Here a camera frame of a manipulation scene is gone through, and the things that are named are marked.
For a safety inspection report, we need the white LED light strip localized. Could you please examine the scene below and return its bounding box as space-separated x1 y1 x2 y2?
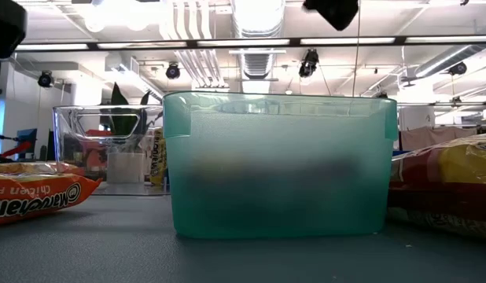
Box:
222 39 291 47
0 43 90 52
300 37 397 46
403 35 486 44
96 42 188 50

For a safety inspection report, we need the black overhead crossbar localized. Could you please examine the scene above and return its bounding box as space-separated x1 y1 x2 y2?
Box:
0 35 486 52

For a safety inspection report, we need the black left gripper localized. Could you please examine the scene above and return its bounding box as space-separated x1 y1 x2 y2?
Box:
0 0 28 61

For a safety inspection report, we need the red slanted bar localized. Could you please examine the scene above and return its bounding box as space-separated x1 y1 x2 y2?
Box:
0 140 33 159

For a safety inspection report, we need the grey-blue table mat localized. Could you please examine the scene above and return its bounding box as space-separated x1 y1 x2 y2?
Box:
0 187 486 283

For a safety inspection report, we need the clear plastic bin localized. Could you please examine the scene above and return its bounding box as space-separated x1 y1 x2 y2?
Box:
52 104 171 197

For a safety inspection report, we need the blue computer monitor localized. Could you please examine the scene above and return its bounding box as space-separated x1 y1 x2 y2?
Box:
15 128 39 161

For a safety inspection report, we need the white ceiling air unit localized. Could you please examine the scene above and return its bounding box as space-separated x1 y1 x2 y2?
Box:
104 52 142 76

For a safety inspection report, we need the black hanging ceiling device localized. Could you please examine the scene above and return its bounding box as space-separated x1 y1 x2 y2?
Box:
298 48 320 79

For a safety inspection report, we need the teal translucent plastic bin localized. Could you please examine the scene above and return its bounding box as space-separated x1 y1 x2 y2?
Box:
162 90 399 240

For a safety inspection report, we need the silver slanted ceiling duct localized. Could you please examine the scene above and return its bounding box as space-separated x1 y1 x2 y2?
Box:
414 43 486 79

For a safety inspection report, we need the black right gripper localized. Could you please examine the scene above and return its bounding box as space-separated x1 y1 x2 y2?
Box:
303 0 360 32

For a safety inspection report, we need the snake plant in white pot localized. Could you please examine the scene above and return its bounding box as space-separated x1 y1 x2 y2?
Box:
100 82 164 186

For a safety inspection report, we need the red Maruchan noodle pack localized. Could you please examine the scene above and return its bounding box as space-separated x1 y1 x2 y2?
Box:
386 132 486 240

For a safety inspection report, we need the beige cloth cover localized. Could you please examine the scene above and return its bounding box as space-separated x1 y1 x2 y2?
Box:
399 126 480 153

